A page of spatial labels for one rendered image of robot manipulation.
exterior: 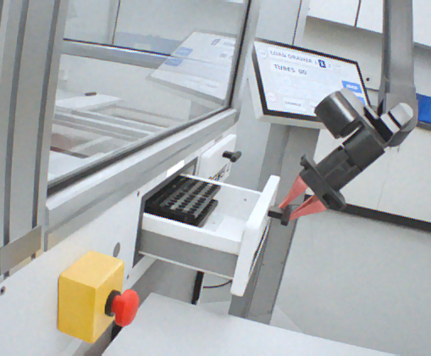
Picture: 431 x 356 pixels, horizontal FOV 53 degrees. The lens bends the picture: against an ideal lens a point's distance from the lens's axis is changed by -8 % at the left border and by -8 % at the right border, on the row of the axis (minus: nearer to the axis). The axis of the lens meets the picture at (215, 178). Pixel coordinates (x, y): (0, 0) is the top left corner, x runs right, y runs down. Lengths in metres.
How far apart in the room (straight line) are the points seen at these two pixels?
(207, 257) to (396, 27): 0.52
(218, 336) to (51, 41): 0.47
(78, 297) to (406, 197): 3.67
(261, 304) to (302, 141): 0.69
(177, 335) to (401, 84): 0.53
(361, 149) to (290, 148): 0.96
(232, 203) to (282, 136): 0.82
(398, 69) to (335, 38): 3.61
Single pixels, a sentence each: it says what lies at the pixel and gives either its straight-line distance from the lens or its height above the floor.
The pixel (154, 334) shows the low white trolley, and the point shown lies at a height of 0.76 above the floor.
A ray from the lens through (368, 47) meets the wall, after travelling 4.46.
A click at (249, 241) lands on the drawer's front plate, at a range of 0.62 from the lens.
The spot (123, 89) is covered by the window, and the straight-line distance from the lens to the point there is 0.55.
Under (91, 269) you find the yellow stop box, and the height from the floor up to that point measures 0.91.
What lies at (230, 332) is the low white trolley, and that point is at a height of 0.76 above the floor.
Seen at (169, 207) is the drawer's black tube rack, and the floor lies 0.90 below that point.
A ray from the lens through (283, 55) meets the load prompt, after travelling 1.65.
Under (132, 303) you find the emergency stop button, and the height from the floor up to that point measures 0.89.
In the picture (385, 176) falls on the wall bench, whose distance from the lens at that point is 3.92.
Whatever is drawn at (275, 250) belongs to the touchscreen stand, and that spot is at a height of 0.43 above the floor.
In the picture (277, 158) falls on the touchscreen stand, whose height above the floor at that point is 0.79.
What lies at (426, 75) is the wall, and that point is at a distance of 4.59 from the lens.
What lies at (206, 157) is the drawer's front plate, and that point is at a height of 0.92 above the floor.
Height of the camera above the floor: 1.15
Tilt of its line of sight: 16 degrees down
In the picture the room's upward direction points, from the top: 11 degrees clockwise
